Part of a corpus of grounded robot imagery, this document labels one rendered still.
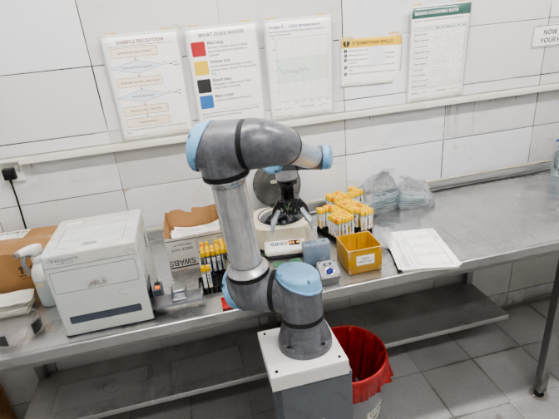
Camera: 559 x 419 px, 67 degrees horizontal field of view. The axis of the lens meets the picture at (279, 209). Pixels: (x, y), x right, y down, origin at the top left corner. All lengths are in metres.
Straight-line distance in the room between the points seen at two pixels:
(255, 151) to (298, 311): 0.44
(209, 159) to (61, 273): 0.68
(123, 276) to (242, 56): 1.00
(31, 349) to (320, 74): 1.51
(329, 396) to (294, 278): 0.36
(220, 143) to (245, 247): 0.29
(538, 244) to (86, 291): 1.64
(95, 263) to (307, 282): 0.67
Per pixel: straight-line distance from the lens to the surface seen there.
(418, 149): 2.26
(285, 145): 0.96
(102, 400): 2.24
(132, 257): 1.41
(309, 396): 1.25
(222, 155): 0.96
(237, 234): 1.07
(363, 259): 1.59
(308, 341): 1.18
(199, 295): 1.51
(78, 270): 1.45
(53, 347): 1.57
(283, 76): 1.92
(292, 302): 1.12
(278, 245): 1.73
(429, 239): 1.84
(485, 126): 2.45
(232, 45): 1.87
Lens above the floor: 1.74
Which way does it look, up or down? 23 degrees down
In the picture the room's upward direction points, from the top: 6 degrees counter-clockwise
